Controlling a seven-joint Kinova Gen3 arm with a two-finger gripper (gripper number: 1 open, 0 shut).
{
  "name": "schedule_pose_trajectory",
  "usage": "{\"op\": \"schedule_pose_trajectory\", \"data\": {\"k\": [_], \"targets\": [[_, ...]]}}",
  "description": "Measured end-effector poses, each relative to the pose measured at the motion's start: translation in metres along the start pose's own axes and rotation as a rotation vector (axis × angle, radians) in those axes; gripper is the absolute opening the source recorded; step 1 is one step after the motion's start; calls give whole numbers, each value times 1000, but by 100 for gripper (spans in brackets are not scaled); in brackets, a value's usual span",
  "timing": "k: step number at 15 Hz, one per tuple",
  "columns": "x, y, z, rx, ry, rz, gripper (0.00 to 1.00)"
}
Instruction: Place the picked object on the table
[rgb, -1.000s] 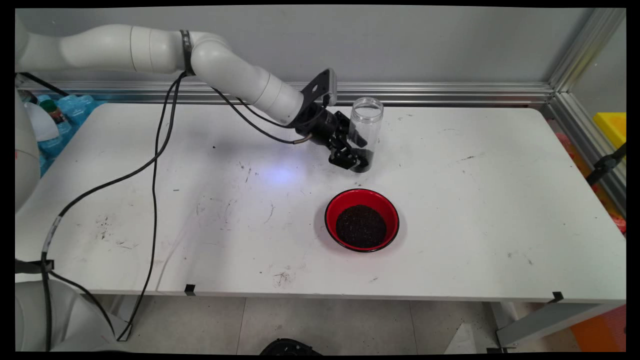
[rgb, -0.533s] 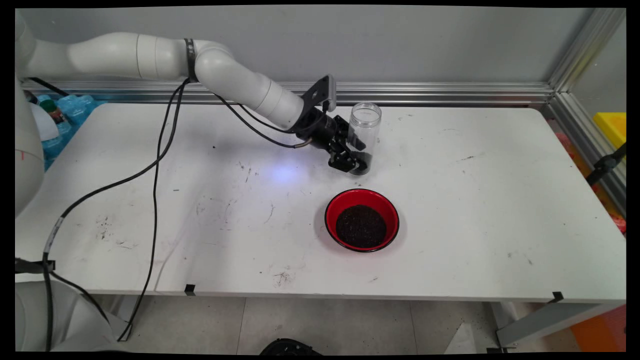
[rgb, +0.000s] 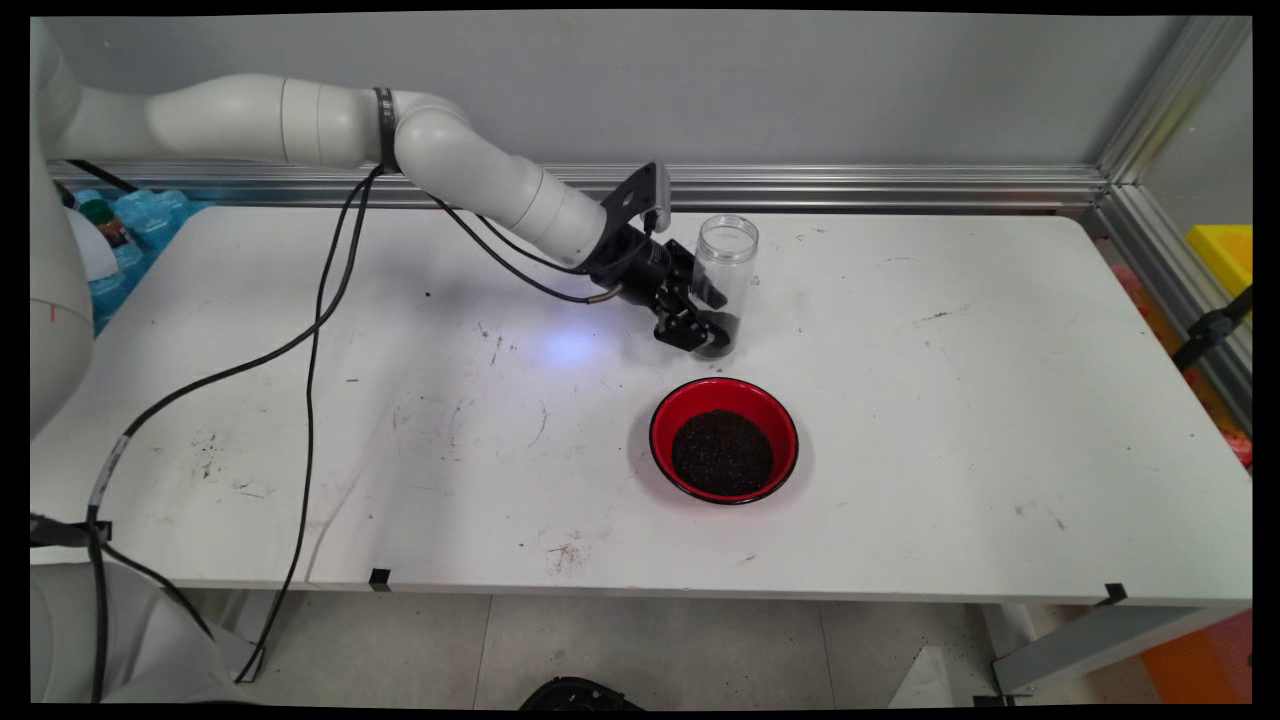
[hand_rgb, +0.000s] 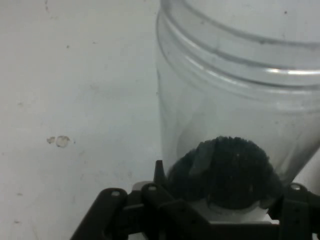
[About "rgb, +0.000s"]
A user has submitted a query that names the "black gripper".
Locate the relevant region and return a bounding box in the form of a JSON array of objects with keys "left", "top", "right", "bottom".
[{"left": 578, "top": 222, "right": 730, "bottom": 354}]

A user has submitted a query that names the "clear plastic jar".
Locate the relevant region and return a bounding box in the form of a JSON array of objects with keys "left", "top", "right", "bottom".
[{"left": 689, "top": 213, "right": 761, "bottom": 360}]

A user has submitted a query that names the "red bowl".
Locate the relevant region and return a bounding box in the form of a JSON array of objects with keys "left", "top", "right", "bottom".
[{"left": 648, "top": 376, "right": 801, "bottom": 507}]

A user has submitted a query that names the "black round floor object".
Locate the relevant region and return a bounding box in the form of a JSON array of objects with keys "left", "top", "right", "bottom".
[{"left": 518, "top": 676, "right": 648, "bottom": 711}]

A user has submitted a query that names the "grey metal table leg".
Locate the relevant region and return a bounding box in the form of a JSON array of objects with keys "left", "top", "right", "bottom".
[
  {"left": 212, "top": 590, "right": 278, "bottom": 684},
  {"left": 978, "top": 600, "right": 1253, "bottom": 698}
]

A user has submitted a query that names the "black stand rod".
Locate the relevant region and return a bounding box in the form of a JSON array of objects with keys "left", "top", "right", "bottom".
[{"left": 1172, "top": 287, "right": 1253, "bottom": 374}]

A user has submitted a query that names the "yellow block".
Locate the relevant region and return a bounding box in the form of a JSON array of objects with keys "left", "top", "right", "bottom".
[{"left": 1186, "top": 224, "right": 1253, "bottom": 299}]

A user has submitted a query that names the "blue plastic bags pile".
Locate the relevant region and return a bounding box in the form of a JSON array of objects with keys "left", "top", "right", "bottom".
[{"left": 60, "top": 188, "right": 213, "bottom": 336}]

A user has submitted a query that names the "green capped bottle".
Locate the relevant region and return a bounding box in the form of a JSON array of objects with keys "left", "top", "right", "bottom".
[{"left": 78, "top": 197, "right": 131, "bottom": 251}]

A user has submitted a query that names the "thin black rod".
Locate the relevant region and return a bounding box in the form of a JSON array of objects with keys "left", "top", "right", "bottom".
[{"left": 68, "top": 158, "right": 139, "bottom": 194}]

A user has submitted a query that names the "orange box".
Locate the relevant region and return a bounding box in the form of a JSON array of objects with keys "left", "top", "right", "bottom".
[{"left": 1140, "top": 608, "right": 1253, "bottom": 705}]

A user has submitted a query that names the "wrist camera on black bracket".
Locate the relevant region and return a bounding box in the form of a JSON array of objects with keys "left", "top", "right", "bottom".
[{"left": 598, "top": 161, "right": 674, "bottom": 239}]

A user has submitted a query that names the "long aluminium frame rail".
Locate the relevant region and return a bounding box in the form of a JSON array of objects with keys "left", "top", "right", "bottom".
[{"left": 45, "top": 160, "right": 1111, "bottom": 214}]

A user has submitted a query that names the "black cable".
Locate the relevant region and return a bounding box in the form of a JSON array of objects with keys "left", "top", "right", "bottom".
[
  {"left": 90, "top": 530, "right": 216, "bottom": 701},
  {"left": 233, "top": 165, "right": 626, "bottom": 686},
  {"left": 85, "top": 165, "right": 666, "bottom": 536}
]

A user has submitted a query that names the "aluminium frame post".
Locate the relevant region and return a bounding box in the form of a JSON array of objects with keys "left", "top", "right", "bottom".
[{"left": 1093, "top": 15, "right": 1253, "bottom": 191}]

